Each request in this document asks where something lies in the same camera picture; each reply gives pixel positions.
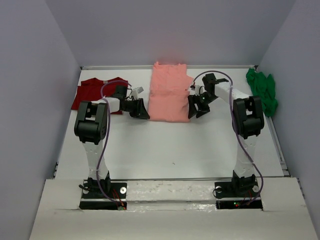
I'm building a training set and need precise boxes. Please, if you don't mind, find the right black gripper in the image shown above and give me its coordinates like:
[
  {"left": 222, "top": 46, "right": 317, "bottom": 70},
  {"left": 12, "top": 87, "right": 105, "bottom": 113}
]
[{"left": 188, "top": 92, "right": 219, "bottom": 119}]

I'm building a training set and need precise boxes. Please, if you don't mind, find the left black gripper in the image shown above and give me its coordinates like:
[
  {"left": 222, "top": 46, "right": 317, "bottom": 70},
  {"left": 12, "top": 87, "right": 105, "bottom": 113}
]
[{"left": 121, "top": 97, "right": 150, "bottom": 120}]

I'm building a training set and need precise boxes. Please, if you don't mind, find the pink polo shirt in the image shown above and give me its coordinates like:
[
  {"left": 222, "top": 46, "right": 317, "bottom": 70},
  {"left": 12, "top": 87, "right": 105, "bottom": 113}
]
[{"left": 148, "top": 62, "right": 193, "bottom": 123}]

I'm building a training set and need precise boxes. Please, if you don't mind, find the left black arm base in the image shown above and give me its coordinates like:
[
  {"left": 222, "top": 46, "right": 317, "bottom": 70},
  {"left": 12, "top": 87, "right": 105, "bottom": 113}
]
[{"left": 78, "top": 178, "right": 128, "bottom": 211}]

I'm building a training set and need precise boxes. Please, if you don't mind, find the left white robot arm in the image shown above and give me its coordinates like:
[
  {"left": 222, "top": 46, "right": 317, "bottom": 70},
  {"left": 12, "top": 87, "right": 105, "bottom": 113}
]
[{"left": 74, "top": 83, "right": 150, "bottom": 198}]

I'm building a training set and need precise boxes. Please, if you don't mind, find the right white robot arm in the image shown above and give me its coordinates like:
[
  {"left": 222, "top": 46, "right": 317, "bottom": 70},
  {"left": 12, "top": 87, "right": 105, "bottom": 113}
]
[{"left": 188, "top": 70, "right": 265, "bottom": 199}]

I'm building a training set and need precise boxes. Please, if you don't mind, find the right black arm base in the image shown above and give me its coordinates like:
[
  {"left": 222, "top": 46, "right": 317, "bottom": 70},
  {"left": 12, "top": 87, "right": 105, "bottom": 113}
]
[{"left": 212, "top": 172, "right": 263, "bottom": 210}]

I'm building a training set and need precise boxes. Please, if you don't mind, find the folded red t-shirt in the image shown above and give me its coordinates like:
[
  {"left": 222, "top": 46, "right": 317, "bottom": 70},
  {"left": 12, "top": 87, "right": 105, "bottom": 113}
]
[{"left": 71, "top": 77, "right": 128, "bottom": 111}]

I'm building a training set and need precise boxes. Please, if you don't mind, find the crumpled green t-shirt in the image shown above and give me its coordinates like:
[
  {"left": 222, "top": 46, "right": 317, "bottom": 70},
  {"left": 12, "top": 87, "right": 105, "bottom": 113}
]
[{"left": 246, "top": 68, "right": 278, "bottom": 117}]

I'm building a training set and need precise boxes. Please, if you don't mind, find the white foam block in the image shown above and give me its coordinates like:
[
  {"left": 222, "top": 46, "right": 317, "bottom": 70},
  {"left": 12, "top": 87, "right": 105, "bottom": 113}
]
[{"left": 126, "top": 180, "right": 216, "bottom": 202}]

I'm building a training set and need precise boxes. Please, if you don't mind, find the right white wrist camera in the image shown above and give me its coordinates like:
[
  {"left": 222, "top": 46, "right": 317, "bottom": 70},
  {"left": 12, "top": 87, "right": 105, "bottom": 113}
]
[{"left": 190, "top": 85, "right": 205, "bottom": 96}]

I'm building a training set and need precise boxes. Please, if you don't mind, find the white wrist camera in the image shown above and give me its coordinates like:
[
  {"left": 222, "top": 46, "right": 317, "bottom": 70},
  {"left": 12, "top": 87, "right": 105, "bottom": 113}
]
[
  {"left": 130, "top": 86, "right": 144, "bottom": 98},
  {"left": 190, "top": 85, "right": 205, "bottom": 96}
]

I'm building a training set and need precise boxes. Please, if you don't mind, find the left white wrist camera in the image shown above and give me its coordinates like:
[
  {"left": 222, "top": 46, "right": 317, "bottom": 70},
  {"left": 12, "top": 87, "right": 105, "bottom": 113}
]
[{"left": 130, "top": 86, "right": 144, "bottom": 98}]

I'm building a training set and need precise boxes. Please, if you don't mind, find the aluminium rear table rail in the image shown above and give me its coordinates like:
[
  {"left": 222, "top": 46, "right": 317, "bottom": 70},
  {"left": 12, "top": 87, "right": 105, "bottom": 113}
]
[{"left": 80, "top": 65, "right": 258, "bottom": 70}]

